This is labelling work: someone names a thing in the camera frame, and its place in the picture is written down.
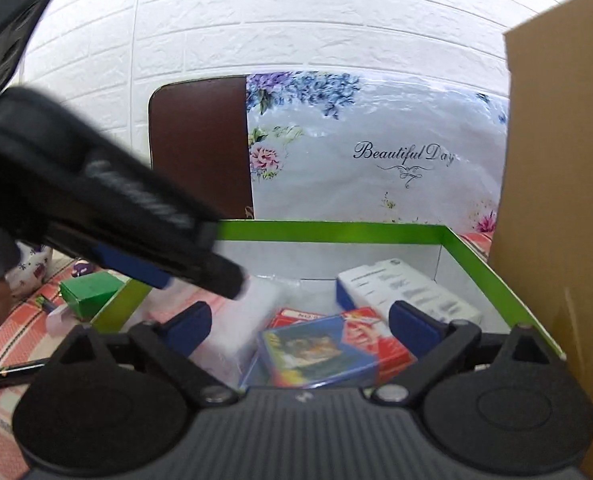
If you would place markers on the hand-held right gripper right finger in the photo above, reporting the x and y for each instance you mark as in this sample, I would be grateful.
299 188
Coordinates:
412 330

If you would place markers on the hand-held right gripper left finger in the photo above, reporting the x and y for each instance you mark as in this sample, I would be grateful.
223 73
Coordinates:
192 324

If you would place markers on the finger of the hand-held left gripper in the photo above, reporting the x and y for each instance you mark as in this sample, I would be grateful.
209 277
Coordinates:
221 275
134 266

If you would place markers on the small green box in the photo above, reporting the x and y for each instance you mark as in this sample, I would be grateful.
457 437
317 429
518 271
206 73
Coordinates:
92 292

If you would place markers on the clear plastic bag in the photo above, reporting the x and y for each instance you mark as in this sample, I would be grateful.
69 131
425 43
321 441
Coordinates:
259 310

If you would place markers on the green-rimmed cardboard box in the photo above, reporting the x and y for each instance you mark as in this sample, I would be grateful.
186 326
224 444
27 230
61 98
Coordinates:
326 230

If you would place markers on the red printed box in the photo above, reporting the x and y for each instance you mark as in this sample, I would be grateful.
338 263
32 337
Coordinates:
394 356

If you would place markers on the white and blue medicine box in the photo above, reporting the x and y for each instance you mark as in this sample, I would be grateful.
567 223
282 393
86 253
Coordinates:
401 280

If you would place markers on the small purple toy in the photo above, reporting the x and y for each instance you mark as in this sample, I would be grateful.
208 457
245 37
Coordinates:
80 268

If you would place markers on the clear plastic wrapper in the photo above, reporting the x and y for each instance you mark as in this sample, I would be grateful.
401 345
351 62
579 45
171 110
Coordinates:
59 320

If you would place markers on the blue picture card box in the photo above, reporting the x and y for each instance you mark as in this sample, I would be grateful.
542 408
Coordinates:
316 355

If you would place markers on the white floral pouch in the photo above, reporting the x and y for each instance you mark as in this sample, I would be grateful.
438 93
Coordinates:
29 270

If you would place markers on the dark brown wooden panel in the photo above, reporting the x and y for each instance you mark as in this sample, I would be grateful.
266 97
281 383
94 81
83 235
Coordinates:
201 150

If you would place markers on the black and blue pen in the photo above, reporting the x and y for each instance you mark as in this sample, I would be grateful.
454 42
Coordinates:
11 372

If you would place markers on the brown cardboard panel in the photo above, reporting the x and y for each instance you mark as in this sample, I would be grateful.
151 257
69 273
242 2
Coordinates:
561 185

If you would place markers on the white floral bedding bag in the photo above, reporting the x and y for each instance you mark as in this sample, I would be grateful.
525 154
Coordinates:
376 125

